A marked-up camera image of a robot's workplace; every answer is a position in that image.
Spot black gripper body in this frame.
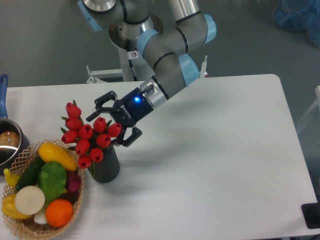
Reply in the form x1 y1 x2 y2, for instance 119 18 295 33
111 87 154 128

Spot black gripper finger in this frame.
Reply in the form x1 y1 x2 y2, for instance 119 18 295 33
111 125 143 147
85 90 118 122

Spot red tulip bouquet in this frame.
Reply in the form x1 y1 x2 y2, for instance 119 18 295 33
61 101 122 176

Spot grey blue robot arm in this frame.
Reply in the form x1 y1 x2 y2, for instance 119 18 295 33
78 0 217 147

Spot dark grey ribbed vase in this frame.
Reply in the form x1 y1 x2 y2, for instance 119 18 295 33
88 146 120 184

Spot yellow squash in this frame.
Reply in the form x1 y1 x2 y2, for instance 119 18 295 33
38 142 78 172

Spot purple red onion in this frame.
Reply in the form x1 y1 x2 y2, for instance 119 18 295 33
65 172 81 193

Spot green lettuce leaf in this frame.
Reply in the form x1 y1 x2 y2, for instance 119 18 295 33
37 161 67 207

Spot dark green cucumber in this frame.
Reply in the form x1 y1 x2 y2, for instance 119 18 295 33
15 155 45 192

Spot orange fruit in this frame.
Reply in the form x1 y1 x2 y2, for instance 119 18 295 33
45 199 73 228

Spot yellow banana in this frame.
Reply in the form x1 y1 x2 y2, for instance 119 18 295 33
3 168 20 189

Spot white round radish slice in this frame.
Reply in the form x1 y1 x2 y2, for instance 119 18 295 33
14 185 45 215

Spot white green leek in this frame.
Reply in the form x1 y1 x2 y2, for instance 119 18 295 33
33 206 48 225

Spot yellow bell pepper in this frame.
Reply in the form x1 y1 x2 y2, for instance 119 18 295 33
2 194 33 220

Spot woven wicker basket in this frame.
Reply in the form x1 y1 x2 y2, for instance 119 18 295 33
0 139 85 240

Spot black device at table edge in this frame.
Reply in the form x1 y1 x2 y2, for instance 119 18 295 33
301 203 320 229

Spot blue handled saucepan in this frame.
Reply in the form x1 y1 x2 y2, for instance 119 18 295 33
0 73 30 176

